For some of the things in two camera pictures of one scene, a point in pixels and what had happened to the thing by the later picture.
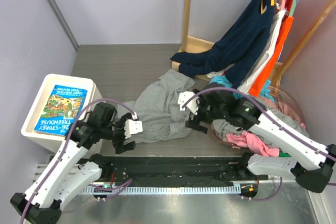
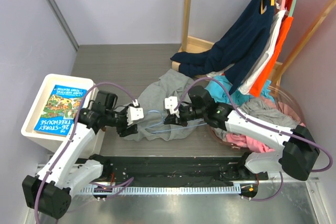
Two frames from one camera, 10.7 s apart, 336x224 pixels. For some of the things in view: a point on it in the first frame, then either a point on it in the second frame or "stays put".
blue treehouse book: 61,109 stays put
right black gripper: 195,124 → 174,119
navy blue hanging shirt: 241,48 stays put
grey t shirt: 158,109 stays put
